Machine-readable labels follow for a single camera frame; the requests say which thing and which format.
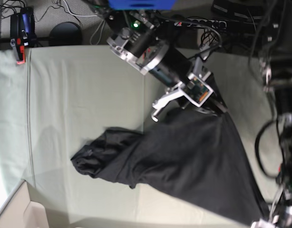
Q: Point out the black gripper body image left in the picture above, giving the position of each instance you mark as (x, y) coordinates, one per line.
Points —
(215, 104)

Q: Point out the dark grey t-shirt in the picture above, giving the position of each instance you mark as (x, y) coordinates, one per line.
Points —
(192, 156)

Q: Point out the robot arm image right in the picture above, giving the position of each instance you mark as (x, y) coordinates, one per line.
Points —
(273, 40)

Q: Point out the black power strip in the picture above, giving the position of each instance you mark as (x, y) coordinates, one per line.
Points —
(215, 24)

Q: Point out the blue box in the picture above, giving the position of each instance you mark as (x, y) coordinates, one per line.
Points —
(141, 4)

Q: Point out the black round stool seat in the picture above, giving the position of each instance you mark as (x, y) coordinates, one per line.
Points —
(66, 34)

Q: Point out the left red black clamp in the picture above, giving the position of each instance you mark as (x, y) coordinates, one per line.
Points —
(22, 33)

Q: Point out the beige plastic bin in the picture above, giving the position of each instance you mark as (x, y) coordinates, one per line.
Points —
(19, 211)

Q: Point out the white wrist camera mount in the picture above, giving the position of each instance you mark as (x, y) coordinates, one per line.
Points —
(197, 92)

